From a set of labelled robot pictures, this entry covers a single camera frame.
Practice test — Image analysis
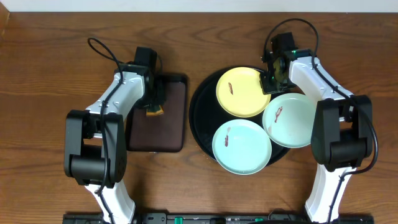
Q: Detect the green yellow sponge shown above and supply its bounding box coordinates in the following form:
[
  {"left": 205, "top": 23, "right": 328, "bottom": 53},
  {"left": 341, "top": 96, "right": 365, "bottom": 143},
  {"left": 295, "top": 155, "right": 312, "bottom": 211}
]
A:
[{"left": 146, "top": 105, "right": 164, "bottom": 116}]

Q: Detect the yellow plate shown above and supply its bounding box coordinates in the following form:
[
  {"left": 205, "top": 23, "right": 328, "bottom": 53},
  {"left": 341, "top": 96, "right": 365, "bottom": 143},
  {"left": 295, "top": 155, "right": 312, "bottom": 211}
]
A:
[{"left": 216, "top": 67, "right": 271, "bottom": 118}]

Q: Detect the light green plate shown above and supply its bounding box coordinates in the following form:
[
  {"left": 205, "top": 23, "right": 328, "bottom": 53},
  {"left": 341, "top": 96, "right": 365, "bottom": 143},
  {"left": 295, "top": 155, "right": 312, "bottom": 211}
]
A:
[{"left": 262, "top": 93, "right": 316, "bottom": 148}]

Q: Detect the light blue plate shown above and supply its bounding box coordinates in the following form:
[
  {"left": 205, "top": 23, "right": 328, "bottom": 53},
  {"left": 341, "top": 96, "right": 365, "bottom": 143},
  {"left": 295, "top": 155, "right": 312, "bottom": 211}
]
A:
[{"left": 211, "top": 119, "right": 272, "bottom": 175}]

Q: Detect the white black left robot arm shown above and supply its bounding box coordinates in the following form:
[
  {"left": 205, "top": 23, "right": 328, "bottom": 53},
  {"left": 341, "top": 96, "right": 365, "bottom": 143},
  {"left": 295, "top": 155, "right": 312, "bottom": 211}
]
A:
[{"left": 64, "top": 63, "right": 156, "bottom": 223}]

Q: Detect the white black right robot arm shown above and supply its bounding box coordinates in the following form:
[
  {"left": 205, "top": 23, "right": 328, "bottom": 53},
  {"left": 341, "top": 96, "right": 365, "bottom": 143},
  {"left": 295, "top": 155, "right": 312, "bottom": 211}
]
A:
[{"left": 260, "top": 48, "right": 378, "bottom": 223}]

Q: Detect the black rectangular tray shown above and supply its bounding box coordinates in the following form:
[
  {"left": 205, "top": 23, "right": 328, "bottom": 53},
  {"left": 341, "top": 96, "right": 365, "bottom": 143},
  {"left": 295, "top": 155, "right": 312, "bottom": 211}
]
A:
[{"left": 126, "top": 73, "right": 188, "bottom": 152}]

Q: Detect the black round tray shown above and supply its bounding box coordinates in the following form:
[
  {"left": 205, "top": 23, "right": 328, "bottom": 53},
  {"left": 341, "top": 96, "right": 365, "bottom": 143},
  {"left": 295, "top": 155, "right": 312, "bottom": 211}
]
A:
[{"left": 188, "top": 66, "right": 290, "bottom": 166}]

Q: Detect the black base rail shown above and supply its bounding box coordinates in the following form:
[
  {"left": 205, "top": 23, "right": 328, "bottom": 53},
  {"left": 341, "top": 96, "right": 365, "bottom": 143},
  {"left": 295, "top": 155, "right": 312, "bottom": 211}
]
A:
[{"left": 62, "top": 212, "right": 376, "bottom": 224}]

